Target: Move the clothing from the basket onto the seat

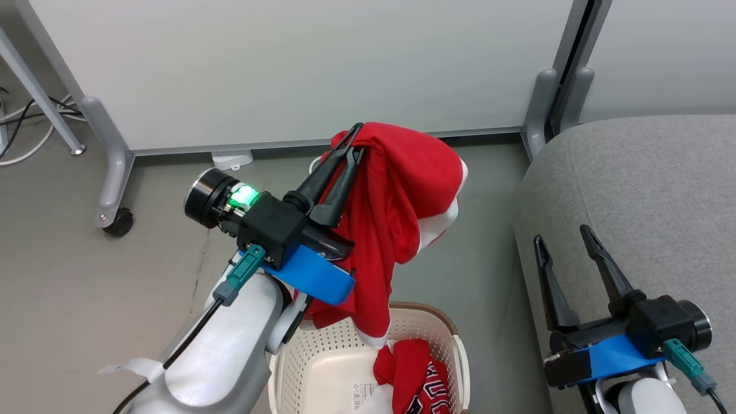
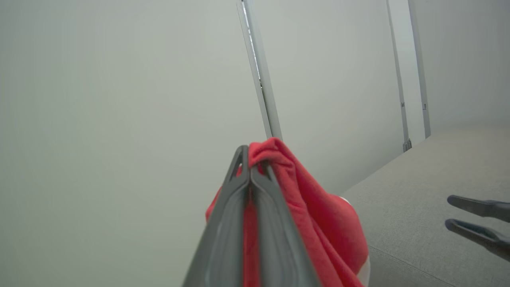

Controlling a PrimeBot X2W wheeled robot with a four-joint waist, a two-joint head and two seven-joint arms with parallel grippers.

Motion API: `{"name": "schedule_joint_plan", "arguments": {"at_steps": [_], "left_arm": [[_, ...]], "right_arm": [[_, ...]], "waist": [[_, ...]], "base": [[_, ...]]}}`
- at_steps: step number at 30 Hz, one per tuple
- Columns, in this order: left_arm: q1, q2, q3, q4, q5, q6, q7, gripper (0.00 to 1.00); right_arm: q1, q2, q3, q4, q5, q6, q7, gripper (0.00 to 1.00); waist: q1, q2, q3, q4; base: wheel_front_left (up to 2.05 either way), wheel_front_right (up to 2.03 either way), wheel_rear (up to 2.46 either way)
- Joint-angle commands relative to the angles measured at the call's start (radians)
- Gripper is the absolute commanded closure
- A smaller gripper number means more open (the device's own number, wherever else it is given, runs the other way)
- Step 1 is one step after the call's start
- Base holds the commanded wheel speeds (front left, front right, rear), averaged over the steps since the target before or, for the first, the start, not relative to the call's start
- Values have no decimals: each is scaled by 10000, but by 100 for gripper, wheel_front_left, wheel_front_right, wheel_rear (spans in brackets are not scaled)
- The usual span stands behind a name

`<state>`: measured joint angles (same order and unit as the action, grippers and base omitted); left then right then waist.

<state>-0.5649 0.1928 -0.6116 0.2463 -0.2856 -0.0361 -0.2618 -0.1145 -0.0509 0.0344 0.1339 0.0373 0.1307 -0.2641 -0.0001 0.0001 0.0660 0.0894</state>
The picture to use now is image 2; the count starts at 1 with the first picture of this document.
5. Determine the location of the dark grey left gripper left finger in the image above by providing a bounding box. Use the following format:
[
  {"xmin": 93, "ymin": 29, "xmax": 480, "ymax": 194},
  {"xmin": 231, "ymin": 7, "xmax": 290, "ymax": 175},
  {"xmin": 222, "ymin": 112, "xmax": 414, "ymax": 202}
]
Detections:
[{"xmin": 182, "ymin": 145, "xmax": 251, "ymax": 287}]

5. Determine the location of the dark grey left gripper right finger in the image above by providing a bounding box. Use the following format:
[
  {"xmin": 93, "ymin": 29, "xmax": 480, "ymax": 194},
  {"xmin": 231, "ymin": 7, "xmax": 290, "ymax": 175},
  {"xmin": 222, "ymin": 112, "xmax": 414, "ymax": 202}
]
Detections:
[{"xmin": 250, "ymin": 163, "xmax": 322, "ymax": 287}]

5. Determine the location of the grey fabric sofa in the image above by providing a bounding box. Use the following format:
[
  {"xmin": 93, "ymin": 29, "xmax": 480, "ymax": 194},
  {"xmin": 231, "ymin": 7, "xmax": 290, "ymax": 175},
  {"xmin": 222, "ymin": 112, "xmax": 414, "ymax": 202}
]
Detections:
[{"xmin": 341, "ymin": 127, "xmax": 510, "ymax": 287}]

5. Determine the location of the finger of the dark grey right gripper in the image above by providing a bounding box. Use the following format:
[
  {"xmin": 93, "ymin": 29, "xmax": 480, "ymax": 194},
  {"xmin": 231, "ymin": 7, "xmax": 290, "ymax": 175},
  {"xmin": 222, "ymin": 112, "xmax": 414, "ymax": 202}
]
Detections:
[
  {"xmin": 445, "ymin": 218, "xmax": 510, "ymax": 262},
  {"xmin": 447, "ymin": 195, "xmax": 510, "ymax": 223}
]

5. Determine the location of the red and white garment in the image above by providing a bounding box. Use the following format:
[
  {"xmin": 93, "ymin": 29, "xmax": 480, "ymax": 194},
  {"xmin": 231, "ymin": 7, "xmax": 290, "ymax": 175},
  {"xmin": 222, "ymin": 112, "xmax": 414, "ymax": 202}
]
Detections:
[{"xmin": 205, "ymin": 137, "xmax": 371, "ymax": 287}]

